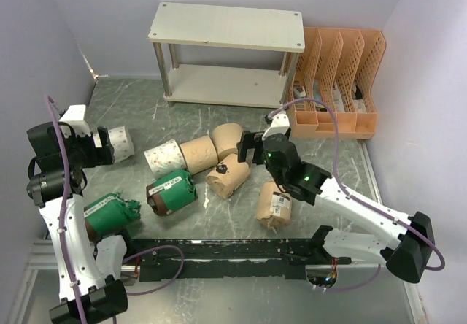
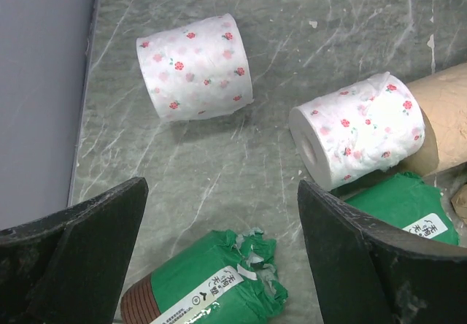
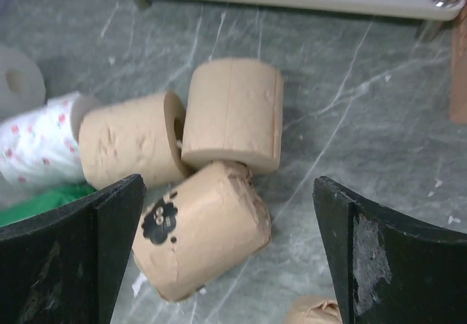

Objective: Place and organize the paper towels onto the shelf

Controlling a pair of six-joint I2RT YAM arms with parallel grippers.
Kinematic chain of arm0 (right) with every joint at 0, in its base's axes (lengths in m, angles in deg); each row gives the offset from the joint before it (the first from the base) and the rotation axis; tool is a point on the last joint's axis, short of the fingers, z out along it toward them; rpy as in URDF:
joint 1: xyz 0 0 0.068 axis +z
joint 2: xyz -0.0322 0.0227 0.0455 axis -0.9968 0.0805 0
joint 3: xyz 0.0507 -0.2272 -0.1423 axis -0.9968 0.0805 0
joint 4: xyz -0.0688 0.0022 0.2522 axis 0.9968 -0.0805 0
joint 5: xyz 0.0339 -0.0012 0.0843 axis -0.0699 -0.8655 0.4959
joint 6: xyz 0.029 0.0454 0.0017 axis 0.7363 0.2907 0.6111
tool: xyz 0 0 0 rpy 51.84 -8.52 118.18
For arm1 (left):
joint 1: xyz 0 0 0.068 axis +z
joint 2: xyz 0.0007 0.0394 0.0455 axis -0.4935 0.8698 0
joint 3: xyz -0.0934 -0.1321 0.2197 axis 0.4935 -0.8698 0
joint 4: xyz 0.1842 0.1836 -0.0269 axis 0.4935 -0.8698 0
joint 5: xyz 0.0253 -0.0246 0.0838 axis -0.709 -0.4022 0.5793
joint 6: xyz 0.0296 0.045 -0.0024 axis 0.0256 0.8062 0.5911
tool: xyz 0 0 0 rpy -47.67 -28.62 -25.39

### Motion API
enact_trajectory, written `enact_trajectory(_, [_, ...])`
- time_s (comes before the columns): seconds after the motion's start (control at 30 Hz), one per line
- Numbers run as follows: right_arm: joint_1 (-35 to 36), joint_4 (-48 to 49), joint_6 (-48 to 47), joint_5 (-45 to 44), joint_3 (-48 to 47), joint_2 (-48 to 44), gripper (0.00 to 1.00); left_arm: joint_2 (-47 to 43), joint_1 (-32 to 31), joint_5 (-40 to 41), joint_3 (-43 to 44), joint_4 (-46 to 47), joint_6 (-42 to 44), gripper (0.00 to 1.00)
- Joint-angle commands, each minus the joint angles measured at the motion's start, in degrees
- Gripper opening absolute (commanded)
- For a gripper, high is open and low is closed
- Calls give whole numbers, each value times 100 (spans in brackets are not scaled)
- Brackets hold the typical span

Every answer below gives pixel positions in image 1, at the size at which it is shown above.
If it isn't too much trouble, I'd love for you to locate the tan roll with black mark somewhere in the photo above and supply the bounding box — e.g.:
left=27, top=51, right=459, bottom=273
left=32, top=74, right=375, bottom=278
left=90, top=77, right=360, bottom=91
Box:
left=205, top=153, right=251, bottom=198

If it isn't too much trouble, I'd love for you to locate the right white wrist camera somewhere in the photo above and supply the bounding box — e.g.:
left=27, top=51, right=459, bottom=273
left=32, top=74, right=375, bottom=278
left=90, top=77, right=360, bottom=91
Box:
left=262, top=112, right=290, bottom=141

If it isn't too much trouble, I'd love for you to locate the tan roll with label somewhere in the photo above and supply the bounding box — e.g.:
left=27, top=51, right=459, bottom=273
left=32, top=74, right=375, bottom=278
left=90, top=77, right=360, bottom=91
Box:
left=255, top=181, right=292, bottom=229

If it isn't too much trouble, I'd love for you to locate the green roll with brown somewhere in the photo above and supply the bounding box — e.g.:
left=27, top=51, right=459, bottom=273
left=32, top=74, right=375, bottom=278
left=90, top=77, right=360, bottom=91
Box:
left=146, top=169, right=197, bottom=217

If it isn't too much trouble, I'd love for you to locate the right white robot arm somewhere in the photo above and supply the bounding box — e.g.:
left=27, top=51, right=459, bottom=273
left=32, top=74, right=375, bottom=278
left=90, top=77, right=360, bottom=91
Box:
left=236, top=131, right=435, bottom=284

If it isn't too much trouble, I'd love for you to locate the green torn roll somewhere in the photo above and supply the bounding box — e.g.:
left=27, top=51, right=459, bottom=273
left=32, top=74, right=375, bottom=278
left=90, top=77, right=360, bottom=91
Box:
left=84, top=193, right=141, bottom=242

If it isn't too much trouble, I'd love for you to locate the purple cable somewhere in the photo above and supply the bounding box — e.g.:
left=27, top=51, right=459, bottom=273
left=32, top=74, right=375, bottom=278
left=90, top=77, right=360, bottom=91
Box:
left=42, top=95, right=185, bottom=324
left=267, top=98, right=447, bottom=294

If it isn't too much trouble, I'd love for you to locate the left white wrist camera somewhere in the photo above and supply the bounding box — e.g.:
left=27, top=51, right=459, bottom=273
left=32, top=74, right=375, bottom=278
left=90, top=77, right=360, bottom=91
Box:
left=59, top=104, right=91, bottom=138

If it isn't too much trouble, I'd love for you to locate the white two-tier shelf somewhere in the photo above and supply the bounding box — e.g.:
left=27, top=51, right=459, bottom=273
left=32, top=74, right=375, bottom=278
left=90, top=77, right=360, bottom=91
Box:
left=147, top=2, right=305, bottom=108

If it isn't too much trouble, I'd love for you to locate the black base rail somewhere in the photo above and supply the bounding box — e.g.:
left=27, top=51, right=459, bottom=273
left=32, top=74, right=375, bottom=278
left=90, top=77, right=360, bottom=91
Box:
left=126, top=236, right=351, bottom=282

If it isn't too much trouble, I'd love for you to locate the tan paper roll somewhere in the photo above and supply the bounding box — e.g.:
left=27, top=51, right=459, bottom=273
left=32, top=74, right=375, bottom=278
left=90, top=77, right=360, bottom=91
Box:
left=180, top=135, right=219, bottom=174
left=212, top=123, right=243, bottom=161

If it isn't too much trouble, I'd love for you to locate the tan paper roll back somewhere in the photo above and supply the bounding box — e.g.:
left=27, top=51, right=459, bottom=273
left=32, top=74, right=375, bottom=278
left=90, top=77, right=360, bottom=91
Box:
left=212, top=123, right=243, bottom=161

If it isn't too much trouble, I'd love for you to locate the white dotted paper roll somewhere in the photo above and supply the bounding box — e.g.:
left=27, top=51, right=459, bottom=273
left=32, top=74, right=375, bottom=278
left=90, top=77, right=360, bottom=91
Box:
left=109, top=126, right=135, bottom=163

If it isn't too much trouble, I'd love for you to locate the tan paper roll left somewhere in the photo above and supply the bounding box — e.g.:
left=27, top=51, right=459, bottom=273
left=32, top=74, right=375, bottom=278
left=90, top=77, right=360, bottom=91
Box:
left=180, top=135, right=219, bottom=174

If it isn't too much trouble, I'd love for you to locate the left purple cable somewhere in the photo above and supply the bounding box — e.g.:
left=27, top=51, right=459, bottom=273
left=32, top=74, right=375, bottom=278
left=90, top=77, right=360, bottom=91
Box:
left=42, top=95, right=185, bottom=324

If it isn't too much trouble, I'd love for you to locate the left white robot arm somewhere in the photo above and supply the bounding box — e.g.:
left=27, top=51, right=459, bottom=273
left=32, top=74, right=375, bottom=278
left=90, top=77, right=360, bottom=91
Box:
left=26, top=118, right=136, bottom=323

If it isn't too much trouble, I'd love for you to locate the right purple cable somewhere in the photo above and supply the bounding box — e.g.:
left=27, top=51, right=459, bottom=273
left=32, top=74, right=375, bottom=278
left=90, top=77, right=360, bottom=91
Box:
left=267, top=98, right=447, bottom=294

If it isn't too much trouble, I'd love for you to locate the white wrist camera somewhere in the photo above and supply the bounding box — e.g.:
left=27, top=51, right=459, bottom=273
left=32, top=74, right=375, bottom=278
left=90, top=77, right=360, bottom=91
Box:
left=262, top=112, right=290, bottom=141
left=59, top=104, right=91, bottom=138

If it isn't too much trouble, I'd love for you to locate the orange plastic file organizer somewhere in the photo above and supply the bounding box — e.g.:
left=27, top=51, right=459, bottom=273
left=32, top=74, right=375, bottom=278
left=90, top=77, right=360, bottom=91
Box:
left=287, top=27, right=386, bottom=139

